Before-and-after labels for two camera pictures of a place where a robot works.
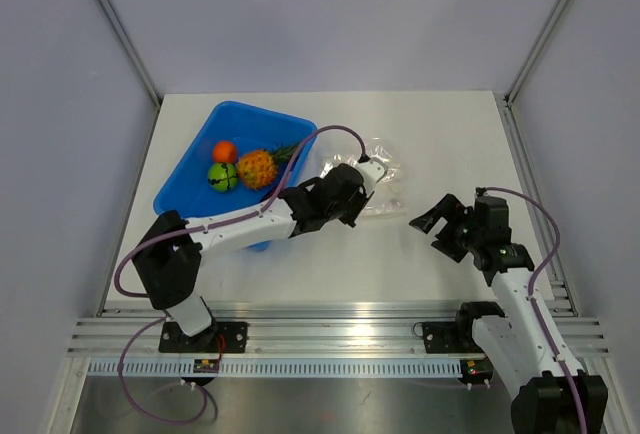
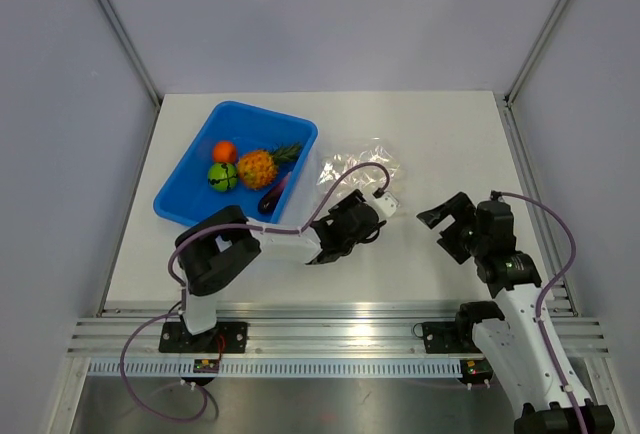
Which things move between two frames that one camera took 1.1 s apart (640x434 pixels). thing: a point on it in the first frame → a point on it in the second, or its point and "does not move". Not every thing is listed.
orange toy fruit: x=224 y=152 does not move
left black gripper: x=361 y=200 → x=340 y=209
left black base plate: x=219 y=337 does not move
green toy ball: x=223 y=176 does not move
